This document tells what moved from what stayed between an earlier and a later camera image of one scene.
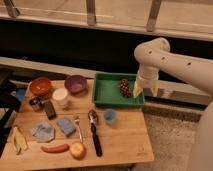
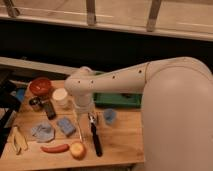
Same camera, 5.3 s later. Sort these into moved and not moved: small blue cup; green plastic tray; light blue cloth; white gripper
Moved: white gripper
Not moved: light blue cloth; small blue cup; green plastic tray
